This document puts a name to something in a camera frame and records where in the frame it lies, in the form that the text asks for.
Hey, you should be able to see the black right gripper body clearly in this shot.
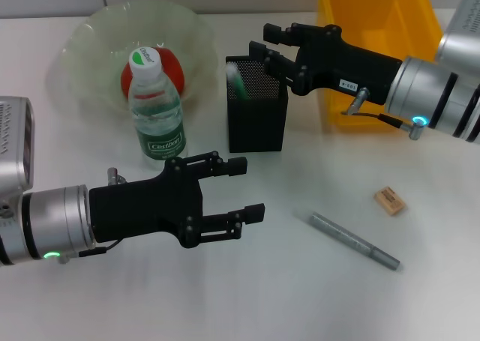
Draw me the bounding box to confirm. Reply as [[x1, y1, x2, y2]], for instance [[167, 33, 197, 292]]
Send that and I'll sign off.
[[294, 24, 404, 106]]

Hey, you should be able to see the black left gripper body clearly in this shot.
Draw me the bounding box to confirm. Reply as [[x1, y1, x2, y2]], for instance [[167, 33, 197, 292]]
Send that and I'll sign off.
[[88, 157, 206, 249]]

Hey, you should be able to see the mint green utility knife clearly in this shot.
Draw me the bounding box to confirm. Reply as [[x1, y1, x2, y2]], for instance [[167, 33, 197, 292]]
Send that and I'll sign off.
[[224, 63, 248, 99]]

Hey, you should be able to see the clear green-label water bottle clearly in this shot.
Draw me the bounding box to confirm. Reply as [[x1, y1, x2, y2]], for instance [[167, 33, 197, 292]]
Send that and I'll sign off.
[[127, 45, 188, 169]]

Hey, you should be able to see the red-orange orange fruit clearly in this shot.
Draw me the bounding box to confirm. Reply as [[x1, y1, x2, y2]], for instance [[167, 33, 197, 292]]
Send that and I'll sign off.
[[120, 46, 185, 102]]

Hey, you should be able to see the black mesh pen holder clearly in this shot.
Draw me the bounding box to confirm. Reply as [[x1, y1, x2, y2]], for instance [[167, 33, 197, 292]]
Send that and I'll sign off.
[[225, 54, 290, 154]]

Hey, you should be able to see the grey marker pen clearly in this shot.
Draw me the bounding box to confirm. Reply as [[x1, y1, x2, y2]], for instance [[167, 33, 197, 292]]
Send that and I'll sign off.
[[307, 212, 401, 271]]

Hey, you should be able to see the tan eraser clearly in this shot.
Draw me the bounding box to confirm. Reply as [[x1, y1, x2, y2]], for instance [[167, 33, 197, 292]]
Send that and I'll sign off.
[[373, 185, 408, 217]]

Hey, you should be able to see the pale green glass fruit plate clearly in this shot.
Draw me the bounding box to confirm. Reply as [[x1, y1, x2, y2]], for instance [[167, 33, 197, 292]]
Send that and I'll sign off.
[[61, 0, 221, 113]]

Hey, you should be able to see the yellow plastic bin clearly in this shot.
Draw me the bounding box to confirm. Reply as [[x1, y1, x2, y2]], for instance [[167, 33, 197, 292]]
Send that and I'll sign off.
[[314, 0, 443, 134]]

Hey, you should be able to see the left gripper grey cable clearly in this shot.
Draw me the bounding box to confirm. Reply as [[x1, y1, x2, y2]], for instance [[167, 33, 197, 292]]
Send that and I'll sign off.
[[58, 167, 127, 264]]

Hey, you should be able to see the gripper grey cable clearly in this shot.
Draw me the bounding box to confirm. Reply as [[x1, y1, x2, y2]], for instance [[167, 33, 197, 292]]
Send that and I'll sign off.
[[340, 87, 428, 142], [58, 167, 127, 264]]

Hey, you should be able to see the right gripper grey cable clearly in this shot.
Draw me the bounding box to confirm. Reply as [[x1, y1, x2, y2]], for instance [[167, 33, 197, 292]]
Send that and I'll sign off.
[[340, 87, 428, 142]]

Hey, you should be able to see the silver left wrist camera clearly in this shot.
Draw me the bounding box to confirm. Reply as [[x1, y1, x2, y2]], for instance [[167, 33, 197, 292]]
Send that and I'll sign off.
[[0, 96, 35, 192]]

